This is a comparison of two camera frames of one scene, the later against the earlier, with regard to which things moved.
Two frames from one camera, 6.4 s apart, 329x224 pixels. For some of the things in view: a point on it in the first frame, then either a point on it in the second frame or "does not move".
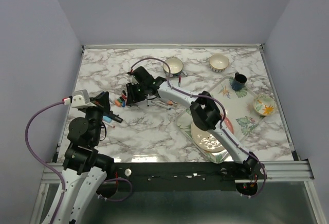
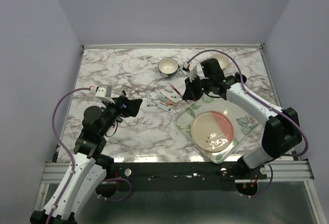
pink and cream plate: [206, 141] does not move
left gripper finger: [103, 99] to [132, 106]
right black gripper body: [142, 88] to [205, 83]
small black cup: [239, 81] does not move
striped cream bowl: [218, 62] does not move
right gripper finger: [133, 95] to [193, 90]
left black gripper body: [94, 115] to [115, 110]
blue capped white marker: [161, 106] does not move
